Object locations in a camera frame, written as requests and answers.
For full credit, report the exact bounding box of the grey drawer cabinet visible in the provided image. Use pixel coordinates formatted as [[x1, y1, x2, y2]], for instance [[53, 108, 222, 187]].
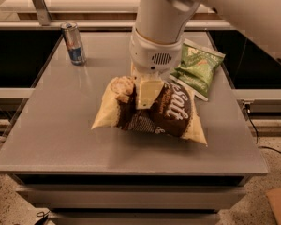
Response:
[[0, 33, 268, 225]]

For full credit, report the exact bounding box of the silver blue redbull can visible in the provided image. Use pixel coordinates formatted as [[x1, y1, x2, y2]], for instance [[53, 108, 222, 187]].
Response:
[[61, 22, 86, 66]]

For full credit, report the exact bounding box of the metal window frame rail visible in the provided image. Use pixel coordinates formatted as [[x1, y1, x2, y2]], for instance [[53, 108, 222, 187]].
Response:
[[0, 0, 235, 31]]

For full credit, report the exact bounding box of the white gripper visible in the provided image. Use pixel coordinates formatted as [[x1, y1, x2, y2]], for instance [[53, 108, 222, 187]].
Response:
[[129, 29, 182, 110]]

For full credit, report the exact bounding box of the green chip bag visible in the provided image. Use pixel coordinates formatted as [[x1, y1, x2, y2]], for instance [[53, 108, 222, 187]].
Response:
[[170, 39, 225, 101]]

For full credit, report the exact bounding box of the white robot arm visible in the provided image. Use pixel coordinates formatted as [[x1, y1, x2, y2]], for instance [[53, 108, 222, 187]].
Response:
[[129, 0, 281, 109]]

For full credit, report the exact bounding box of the brown sea salt chip bag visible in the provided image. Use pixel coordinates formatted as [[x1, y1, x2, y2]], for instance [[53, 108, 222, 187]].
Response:
[[92, 76, 207, 144]]

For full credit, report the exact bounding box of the black power cable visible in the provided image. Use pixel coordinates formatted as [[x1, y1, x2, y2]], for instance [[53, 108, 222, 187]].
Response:
[[240, 100, 281, 157]]

